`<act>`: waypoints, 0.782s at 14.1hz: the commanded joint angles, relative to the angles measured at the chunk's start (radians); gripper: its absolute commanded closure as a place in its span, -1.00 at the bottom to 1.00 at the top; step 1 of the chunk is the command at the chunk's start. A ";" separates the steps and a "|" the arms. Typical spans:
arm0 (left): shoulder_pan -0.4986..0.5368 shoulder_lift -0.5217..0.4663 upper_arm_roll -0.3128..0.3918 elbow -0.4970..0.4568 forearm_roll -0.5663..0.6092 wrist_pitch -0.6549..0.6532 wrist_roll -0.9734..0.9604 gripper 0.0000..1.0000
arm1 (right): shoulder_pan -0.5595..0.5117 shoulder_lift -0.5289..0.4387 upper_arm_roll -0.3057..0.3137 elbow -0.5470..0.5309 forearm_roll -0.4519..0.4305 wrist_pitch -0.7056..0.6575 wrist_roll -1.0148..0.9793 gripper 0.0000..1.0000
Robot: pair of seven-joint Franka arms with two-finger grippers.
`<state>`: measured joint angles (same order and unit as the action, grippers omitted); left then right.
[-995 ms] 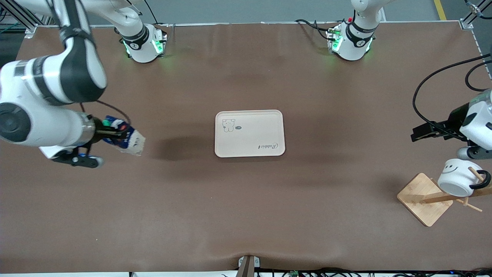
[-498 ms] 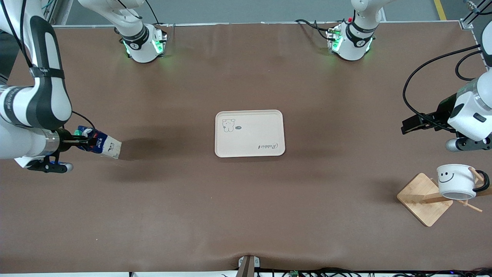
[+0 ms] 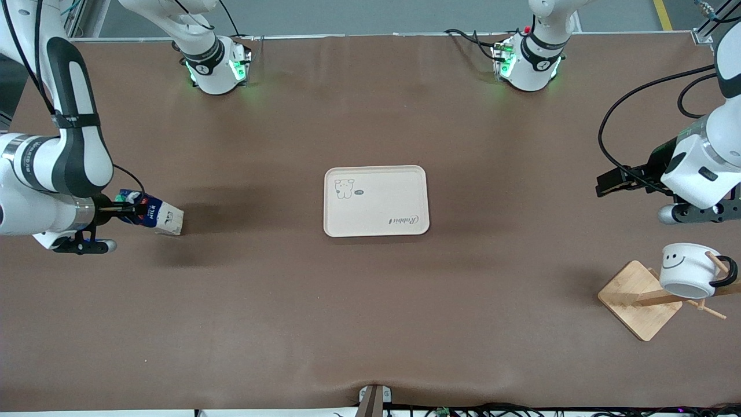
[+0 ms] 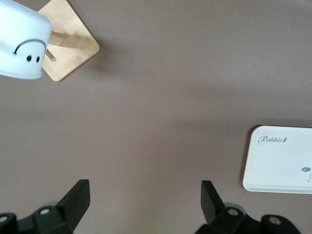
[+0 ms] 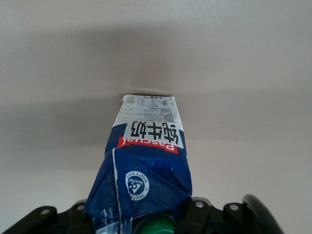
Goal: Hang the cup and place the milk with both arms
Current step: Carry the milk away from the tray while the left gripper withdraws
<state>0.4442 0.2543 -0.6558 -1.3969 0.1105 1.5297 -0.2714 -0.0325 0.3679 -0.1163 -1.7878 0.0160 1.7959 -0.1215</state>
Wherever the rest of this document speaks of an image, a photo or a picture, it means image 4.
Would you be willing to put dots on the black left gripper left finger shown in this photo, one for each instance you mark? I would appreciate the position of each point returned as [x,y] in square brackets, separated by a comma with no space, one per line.
[70,204]

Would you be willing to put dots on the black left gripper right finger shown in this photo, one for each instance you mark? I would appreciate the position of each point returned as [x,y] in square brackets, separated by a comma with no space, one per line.
[212,204]

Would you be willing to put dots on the wooden cup rack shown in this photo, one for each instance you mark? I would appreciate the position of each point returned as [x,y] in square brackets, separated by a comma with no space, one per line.
[73,48]

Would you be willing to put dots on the white rabbit print tray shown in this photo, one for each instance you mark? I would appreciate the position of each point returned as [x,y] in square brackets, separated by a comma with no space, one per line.
[275,161]

